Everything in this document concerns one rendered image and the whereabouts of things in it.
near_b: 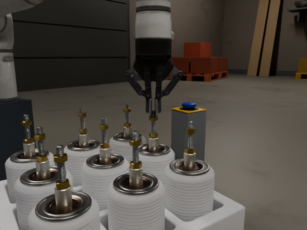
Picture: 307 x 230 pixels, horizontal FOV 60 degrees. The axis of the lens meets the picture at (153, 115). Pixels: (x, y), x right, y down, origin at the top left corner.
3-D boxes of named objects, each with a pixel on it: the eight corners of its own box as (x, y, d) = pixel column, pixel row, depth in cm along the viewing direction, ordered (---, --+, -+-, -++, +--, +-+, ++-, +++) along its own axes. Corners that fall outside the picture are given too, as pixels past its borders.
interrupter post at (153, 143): (161, 151, 60) (161, 137, 59) (151, 154, 59) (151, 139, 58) (155, 148, 62) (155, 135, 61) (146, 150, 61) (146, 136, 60)
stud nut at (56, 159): (62, 157, 38) (62, 151, 37) (70, 159, 37) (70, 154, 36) (50, 161, 36) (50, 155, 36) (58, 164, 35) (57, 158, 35)
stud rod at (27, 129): (33, 149, 56) (29, 114, 55) (28, 150, 56) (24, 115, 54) (30, 148, 57) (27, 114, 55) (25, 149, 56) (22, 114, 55)
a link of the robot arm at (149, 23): (173, 41, 62) (174, 13, 61) (176, 38, 51) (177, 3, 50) (134, 41, 63) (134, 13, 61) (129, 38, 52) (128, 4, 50)
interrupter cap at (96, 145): (90, 154, 59) (90, 150, 59) (60, 150, 61) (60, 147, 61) (105, 143, 66) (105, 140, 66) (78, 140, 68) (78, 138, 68)
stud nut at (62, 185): (65, 182, 38) (64, 176, 38) (72, 185, 37) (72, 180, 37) (52, 187, 37) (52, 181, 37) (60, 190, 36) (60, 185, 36)
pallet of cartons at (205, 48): (197, 75, 642) (198, 44, 626) (237, 78, 575) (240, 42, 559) (161, 79, 546) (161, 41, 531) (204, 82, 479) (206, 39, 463)
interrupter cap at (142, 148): (177, 153, 59) (177, 150, 59) (147, 159, 55) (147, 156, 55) (158, 143, 66) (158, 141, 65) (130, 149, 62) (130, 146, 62)
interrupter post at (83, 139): (86, 148, 62) (85, 135, 61) (76, 148, 63) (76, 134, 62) (91, 145, 64) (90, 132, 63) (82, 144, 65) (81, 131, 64)
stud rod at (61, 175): (64, 194, 38) (60, 143, 37) (68, 196, 38) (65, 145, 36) (58, 197, 37) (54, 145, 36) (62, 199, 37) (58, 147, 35)
